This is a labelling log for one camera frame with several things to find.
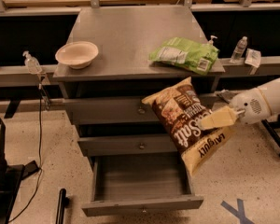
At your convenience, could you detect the clear sanitizer bottle left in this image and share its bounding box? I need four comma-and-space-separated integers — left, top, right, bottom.
22, 50, 42, 75

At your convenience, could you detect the green chip bag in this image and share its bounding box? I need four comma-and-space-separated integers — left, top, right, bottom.
149, 37, 219, 75

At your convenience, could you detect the white paper bowl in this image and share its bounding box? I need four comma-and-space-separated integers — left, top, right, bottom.
55, 41, 99, 69

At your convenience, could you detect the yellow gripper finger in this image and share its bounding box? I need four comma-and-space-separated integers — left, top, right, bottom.
198, 105, 238, 130

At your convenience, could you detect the black cable on floor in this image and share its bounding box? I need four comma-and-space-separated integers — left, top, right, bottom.
8, 84, 45, 223

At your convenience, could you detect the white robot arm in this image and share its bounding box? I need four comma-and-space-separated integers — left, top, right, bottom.
198, 78, 280, 130

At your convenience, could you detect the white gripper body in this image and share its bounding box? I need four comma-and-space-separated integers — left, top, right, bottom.
230, 88, 271, 124

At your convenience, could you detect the grey cloth on rail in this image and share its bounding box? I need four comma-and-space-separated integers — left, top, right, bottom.
217, 90, 237, 104

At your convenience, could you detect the grey drawer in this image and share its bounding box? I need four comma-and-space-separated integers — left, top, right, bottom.
78, 133, 177, 157
64, 96, 159, 125
82, 152, 203, 217

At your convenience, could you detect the black tube bottom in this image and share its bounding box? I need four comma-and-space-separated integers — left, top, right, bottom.
55, 189, 69, 224

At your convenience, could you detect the grey drawer cabinet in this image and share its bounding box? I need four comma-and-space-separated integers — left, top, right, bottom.
52, 6, 227, 161

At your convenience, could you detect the clear water bottle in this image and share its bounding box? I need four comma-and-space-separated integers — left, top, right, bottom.
231, 36, 247, 63

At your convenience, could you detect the white paper packet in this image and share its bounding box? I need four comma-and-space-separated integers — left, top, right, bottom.
245, 49, 261, 68

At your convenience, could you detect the black equipment base left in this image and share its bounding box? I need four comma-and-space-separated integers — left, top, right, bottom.
0, 118, 40, 224

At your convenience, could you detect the grey bottom drawer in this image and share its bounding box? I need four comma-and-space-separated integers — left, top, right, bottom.
82, 152, 203, 217

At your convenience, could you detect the black stand base right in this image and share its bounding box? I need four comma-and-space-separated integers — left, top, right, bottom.
261, 114, 280, 157

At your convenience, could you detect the brown chip bag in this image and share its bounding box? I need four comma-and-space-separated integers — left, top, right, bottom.
142, 77, 232, 175

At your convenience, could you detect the grey middle drawer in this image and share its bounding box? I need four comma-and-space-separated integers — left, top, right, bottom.
78, 133, 177, 157

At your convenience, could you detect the sanitizer pump bottle behind bag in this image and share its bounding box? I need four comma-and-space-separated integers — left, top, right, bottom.
208, 35, 217, 45

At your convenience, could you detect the grey top drawer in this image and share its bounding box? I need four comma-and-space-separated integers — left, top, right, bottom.
64, 96, 159, 125

